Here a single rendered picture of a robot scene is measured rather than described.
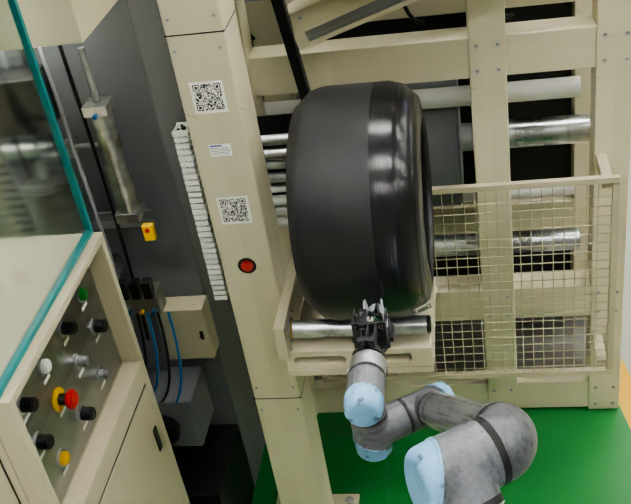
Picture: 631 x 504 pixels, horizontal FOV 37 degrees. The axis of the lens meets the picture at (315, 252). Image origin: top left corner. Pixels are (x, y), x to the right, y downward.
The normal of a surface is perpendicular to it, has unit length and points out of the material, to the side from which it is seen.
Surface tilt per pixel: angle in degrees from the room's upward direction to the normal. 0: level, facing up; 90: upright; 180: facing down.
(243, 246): 90
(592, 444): 0
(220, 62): 90
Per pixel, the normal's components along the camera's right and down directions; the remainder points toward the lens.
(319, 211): -0.18, 0.12
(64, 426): 0.98, -0.05
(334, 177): -0.18, -0.15
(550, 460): -0.15, -0.82
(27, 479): -0.11, 0.57
